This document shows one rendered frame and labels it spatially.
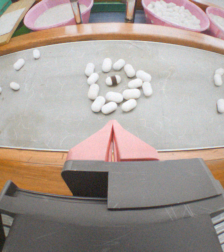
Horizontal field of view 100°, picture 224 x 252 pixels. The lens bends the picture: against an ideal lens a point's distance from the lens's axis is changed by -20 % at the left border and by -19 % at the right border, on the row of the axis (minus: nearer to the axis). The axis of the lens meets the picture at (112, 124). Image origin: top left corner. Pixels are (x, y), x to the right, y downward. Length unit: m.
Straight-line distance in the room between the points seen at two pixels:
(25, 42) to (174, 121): 0.47
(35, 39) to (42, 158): 0.34
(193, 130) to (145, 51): 0.23
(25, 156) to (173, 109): 0.33
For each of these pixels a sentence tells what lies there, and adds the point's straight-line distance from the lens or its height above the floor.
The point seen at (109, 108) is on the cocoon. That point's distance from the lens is 0.23.
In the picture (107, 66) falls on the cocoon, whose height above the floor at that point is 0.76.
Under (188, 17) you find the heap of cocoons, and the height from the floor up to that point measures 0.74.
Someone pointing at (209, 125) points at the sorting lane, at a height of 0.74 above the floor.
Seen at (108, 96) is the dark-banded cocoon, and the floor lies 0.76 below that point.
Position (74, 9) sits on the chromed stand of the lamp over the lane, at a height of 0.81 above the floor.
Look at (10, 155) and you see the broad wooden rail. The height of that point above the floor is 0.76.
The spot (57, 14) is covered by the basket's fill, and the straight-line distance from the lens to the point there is 0.59.
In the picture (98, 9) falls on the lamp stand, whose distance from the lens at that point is 0.67.
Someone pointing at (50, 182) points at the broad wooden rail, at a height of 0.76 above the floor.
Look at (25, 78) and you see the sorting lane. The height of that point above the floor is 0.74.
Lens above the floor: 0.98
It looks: 77 degrees down
